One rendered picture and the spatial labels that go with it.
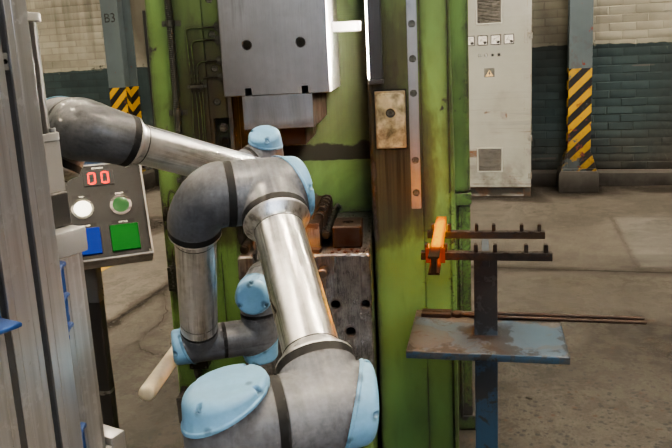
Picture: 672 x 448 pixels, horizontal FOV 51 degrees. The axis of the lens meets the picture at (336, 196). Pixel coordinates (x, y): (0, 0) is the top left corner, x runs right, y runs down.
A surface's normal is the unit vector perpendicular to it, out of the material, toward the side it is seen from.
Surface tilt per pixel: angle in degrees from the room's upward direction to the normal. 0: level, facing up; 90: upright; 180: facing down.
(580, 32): 90
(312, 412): 62
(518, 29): 90
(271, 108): 90
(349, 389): 43
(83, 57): 89
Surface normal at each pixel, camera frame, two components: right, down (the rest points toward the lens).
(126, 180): 0.28, -0.35
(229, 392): -0.18, -0.96
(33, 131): 0.87, 0.05
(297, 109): -0.07, 0.19
